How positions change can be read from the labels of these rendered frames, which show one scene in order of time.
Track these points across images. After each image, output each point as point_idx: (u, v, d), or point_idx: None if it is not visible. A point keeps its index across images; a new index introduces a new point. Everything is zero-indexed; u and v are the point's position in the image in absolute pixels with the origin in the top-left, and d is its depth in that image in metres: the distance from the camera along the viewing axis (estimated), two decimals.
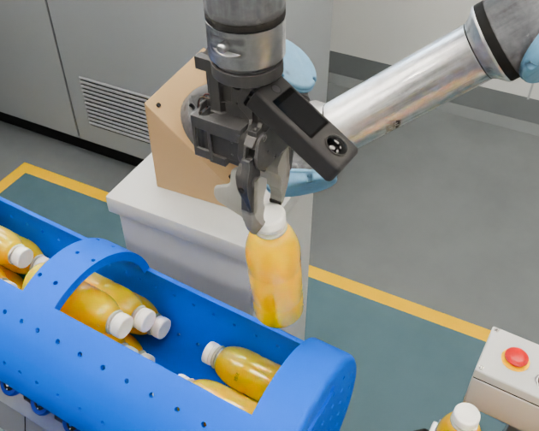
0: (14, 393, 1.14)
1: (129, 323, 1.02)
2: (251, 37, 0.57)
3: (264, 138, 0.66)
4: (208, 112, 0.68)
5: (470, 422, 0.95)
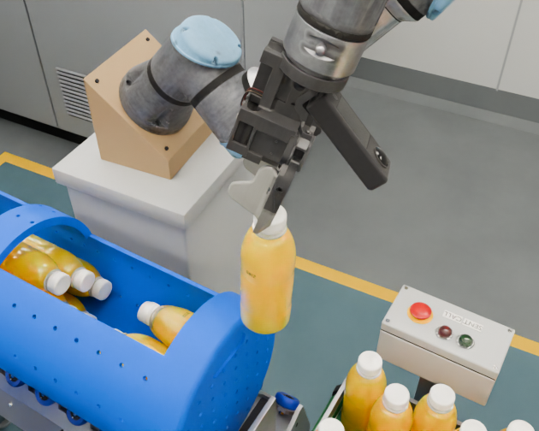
0: None
1: (66, 281, 1.10)
2: (352, 45, 0.58)
3: (311, 142, 0.66)
4: (251, 107, 0.66)
5: (371, 368, 1.03)
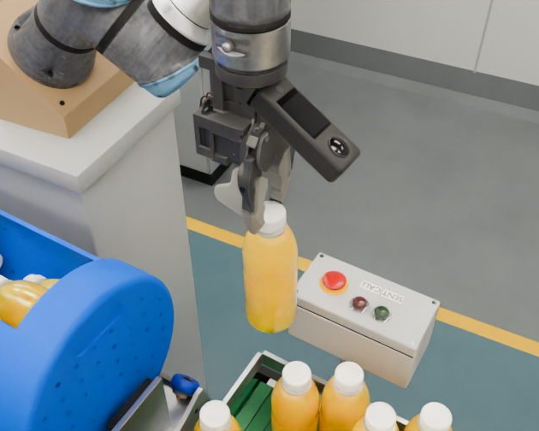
0: None
1: None
2: (257, 37, 0.57)
3: (267, 138, 0.65)
4: (210, 111, 0.68)
5: (269, 219, 0.74)
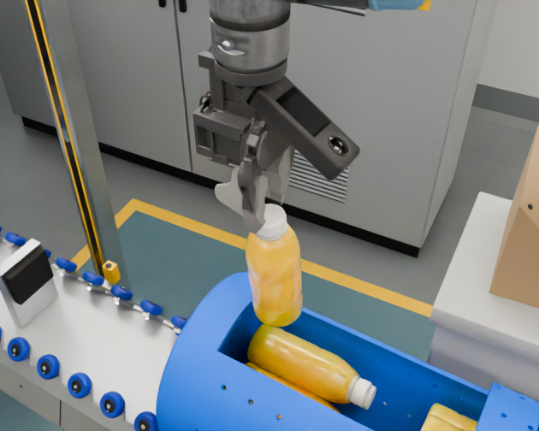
0: None
1: None
2: (257, 35, 0.57)
3: (267, 138, 0.66)
4: (210, 110, 0.68)
5: (269, 224, 0.74)
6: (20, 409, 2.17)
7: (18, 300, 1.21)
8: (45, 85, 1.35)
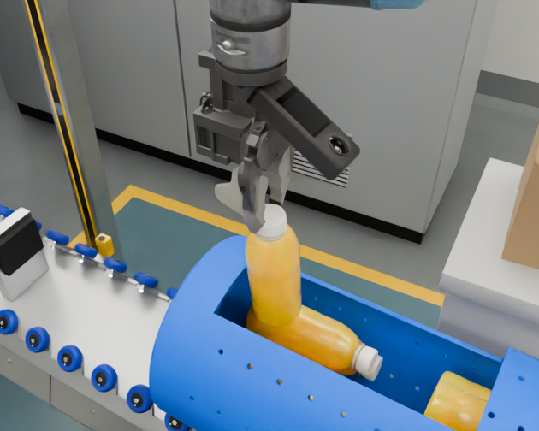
0: None
1: None
2: (257, 35, 0.57)
3: (267, 138, 0.66)
4: (210, 110, 0.68)
5: (269, 224, 0.74)
6: (13, 396, 2.12)
7: (6, 271, 1.16)
8: (36, 50, 1.30)
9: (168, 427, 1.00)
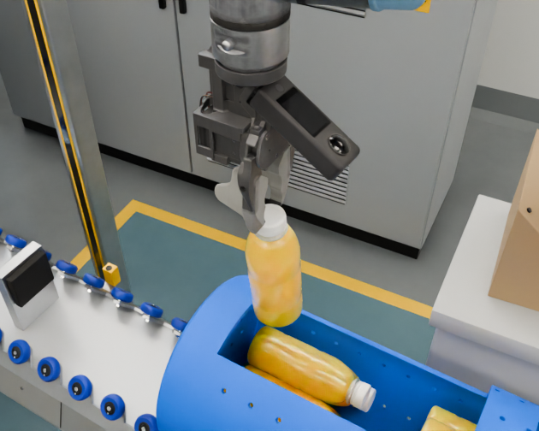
0: None
1: None
2: (257, 35, 0.57)
3: (267, 138, 0.66)
4: (210, 110, 0.68)
5: (269, 224, 0.74)
6: (20, 410, 2.18)
7: (19, 303, 1.21)
8: (46, 87, 1.36)
9: None
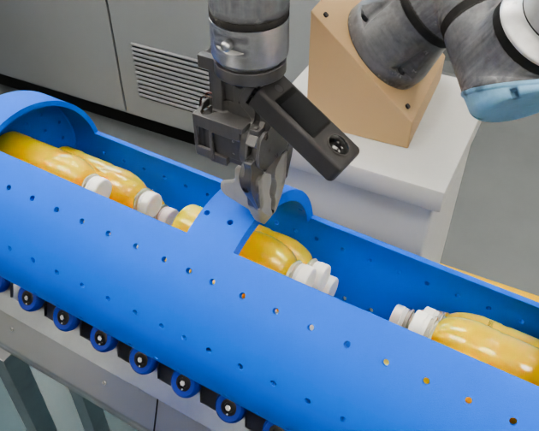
0: (149, 369, 0.92)
1: (312, 277, 0.80)
2: (256, 35, 0.57)
3: (266, 138, 0.66)
4: (210, 111, 0.68)
5: None
6: None
7: None
8: None
9: None
